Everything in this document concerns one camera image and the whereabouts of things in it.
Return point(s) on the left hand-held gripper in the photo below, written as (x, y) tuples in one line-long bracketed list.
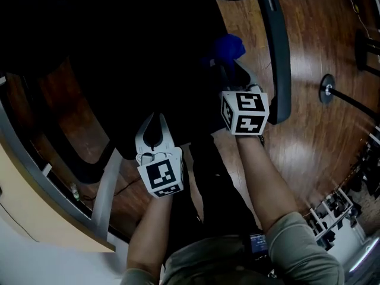
[(161, 174)]

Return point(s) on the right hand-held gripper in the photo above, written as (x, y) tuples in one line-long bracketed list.
[(246, 111)]

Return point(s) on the blue cloth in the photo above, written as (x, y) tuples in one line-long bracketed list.
[(228, 49)]

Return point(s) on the black chair seat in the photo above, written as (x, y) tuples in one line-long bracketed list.
[(148, 70)]

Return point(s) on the person's right forearm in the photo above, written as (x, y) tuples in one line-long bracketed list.
[(264, 177)]

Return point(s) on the person's left forearm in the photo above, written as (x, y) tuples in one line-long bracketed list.
[(148, 233)]

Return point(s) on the black chair armrest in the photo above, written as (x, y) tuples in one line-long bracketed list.
[(89, 174), (279, 70)]

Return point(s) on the grey metal desk leg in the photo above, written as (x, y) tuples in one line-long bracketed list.
[(104, 194)]

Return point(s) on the person's black trousers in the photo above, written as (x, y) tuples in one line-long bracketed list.
[(219, 188)]

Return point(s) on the black pole with round base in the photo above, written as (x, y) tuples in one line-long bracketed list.
[(326, 89)]

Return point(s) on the clear plastic bottle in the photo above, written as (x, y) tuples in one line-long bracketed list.
[(74, 192)]

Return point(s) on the small screen device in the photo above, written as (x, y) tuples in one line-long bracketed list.
[(258, 242)]

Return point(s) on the person's grey-green sweatshirt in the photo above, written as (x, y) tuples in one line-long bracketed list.
[(297, 248)]

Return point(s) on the glowing light strip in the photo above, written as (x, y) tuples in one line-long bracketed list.
[(364, 254)]

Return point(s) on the white frame rack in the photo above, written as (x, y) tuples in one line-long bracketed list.
[(317, 221)]

